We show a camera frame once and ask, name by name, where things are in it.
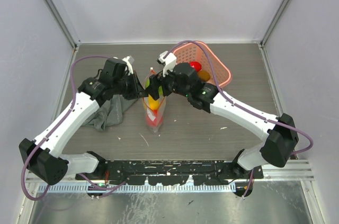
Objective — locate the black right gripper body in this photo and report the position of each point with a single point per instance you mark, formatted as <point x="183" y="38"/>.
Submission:
<point x="169" y="85"/>

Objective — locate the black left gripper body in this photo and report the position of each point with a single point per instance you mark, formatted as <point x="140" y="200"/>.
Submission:
<point x="126" y="86"/>

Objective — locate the green apple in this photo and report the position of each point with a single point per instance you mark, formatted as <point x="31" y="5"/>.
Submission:
<point x="151" y="87"/>

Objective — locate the yellow pear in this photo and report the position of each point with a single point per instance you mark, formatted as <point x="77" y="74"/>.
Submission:
<point x="153" y="104"/>

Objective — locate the clear zip bag orange zipper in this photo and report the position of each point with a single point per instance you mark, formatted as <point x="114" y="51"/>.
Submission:
<point x="161" y="110"/>

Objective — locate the red apple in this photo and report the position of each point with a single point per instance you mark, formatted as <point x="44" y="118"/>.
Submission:
<point x="152" y="118"/>

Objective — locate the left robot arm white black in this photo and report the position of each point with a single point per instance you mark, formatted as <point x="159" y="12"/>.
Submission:
<point x="43" y="155"/>

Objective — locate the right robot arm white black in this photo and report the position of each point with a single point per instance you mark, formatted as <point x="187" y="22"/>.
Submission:
<point x="277" y="135"/>

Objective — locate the brown kiwi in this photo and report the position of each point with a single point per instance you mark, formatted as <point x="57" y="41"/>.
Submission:
<point x="204" y="75"/>

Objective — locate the pink plastic basket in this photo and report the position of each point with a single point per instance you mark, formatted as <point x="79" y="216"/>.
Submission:
<point x="191" y="52"/>

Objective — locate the grey cloth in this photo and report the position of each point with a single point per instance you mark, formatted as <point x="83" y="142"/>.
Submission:
<point x="109" y="114"/>

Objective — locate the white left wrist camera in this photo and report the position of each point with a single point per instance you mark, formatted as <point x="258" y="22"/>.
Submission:
<point x="129" y="61"/>

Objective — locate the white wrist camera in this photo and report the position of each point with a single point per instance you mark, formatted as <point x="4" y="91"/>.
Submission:
<point x="168" y="60"/>
<point x="129" y="61"/>

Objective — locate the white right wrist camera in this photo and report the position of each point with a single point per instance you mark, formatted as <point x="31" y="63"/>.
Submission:
<point x="168" y="60"/>

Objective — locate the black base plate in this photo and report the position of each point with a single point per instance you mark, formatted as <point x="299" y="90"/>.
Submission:
<point x="138" y="172"/>

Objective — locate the white slotted cable duct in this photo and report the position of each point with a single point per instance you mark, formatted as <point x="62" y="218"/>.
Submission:
<point x="186" y="188"/>

